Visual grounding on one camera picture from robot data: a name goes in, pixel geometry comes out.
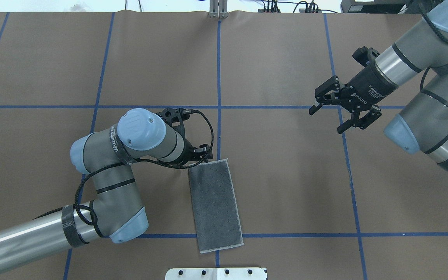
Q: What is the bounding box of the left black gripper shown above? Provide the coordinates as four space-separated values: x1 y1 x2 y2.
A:
181 141 213 165

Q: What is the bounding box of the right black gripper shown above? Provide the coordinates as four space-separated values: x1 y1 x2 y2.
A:
309 64 397 134

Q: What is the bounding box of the pink and grey towel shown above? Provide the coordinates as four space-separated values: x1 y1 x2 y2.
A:
189 158 244 254

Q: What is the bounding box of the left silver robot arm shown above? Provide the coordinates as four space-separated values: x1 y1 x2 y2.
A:
0 108 213 274

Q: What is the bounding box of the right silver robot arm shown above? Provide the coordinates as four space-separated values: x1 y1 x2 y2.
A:
309 0 448 172

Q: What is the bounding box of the black box with label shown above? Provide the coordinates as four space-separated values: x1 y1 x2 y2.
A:
340 0 406 14

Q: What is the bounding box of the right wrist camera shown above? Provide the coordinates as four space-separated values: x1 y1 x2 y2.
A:
352 46 381 67

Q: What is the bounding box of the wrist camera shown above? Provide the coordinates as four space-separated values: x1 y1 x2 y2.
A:
156 107 192 130
352 46 381 67

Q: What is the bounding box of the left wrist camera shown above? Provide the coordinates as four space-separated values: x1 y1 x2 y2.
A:
156 107 192 130

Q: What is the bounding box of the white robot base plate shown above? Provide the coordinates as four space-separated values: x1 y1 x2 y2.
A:
165 267 268 280

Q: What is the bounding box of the aluminium frame post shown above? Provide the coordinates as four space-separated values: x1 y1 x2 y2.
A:
208 0 229 19

